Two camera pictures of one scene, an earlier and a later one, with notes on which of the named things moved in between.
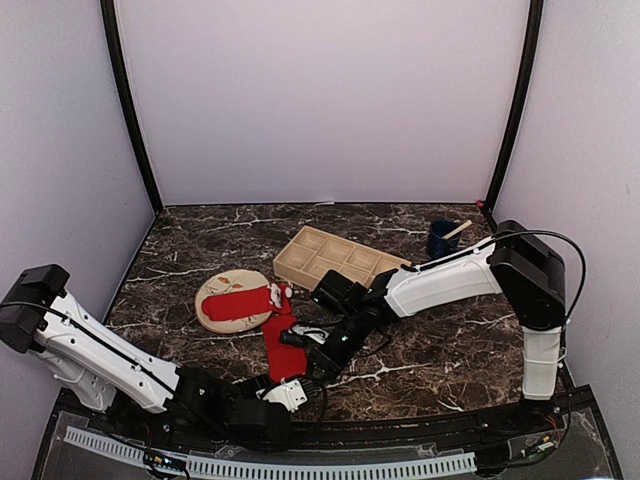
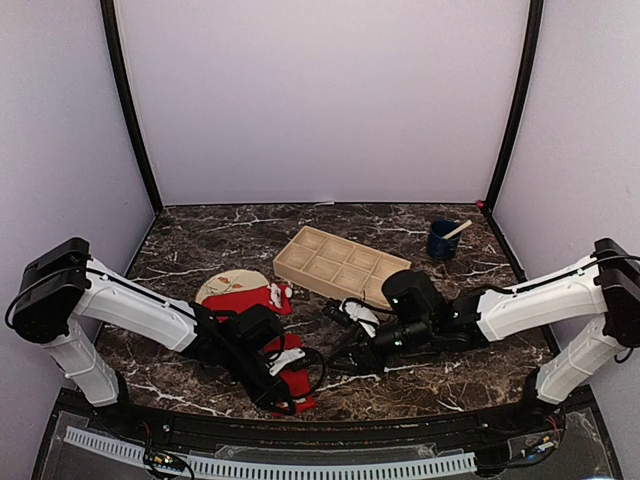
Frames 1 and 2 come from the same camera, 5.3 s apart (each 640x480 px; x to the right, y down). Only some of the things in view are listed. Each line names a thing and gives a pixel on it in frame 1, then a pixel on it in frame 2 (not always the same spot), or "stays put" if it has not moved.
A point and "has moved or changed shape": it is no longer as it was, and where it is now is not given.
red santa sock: x=285 y=360 has moved or changed shape
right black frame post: x=525 y=90 stays put
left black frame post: x=126 y=100 stays put
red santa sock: x=248 y=303 stays put
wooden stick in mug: x=457 y=229 stays put
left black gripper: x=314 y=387 to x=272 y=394
